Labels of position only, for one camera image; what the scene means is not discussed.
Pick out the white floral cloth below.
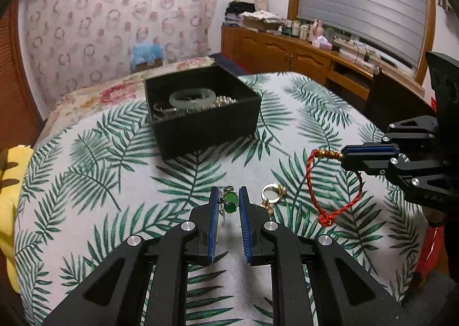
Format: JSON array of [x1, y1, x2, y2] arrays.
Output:
[[240, 10, 284, 23]]

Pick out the pearl necklace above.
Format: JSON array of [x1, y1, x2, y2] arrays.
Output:
[[214, 94, 240, 108]]

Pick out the silver metal jewelry piece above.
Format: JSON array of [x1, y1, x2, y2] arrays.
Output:
[[153, 101, 188, 121]]

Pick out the small brown cardboard box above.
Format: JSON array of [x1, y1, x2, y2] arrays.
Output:
[[134, 59, 163, 73]]

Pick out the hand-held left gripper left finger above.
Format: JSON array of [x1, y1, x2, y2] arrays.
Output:
[[41, 186, 221, 326]]

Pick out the stack of books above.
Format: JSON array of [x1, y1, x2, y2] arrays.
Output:
[[333, 39, 381, 65]]

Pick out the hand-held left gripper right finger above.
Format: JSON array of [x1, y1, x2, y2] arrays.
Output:
[[238, 186, 420, 326]]

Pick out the row of cosmetic bottles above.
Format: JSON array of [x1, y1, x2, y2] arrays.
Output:
[[283, 19, 311, 40]]

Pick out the leaf print blanket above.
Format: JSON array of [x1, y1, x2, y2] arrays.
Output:
[[14, 71, 431, 326]]

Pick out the green stone earring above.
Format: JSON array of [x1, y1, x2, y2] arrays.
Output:
[[220, 185, 240, 214]]

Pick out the navy blanket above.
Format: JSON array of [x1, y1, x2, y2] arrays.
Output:
[[208, 53, 248, 75]]

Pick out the pink tissue box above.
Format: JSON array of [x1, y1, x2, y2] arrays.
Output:
[[311, 35, 334, 50]]

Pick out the blue crinkled bag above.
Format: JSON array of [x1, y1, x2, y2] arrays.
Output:
[[131, 39, 165, 65]]

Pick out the black box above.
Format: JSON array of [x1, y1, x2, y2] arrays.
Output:
[[144, 66, 262, 162]]

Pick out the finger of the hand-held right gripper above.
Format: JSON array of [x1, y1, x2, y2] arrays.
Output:
[[341, 116, 440, 160], [341, 156, 459, 205]]

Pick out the dark chair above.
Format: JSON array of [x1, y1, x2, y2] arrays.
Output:
[[364, 71, 435, 130]]

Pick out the circle print curtain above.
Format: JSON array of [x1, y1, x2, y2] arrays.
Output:
[[20, 0, 219, 106]]

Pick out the pale jade bangle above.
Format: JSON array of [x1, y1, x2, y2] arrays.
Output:
[[168, 89, 216, 109]]

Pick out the gold ring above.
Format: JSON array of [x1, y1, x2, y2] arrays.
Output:
[[260, 183, 288, 210]]

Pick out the stack of dark clothes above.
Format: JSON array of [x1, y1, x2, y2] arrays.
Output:
[[225, 1, 257, 27]]

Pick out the wooden cabinet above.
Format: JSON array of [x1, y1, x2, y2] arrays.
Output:
[[220, 25, 434, 115]]

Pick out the yellow plush toy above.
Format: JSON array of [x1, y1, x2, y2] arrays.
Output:
[[0, 145, 34, 292]]

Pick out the large cardboard box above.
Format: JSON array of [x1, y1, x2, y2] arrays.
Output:
[[240, 18, 284, 33]]

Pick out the red cord bracelet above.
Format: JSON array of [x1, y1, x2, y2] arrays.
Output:
[[306, 148, 364, 228]]

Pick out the floral bed sheet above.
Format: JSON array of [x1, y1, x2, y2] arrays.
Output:
[[34, 57, 216, 147]]

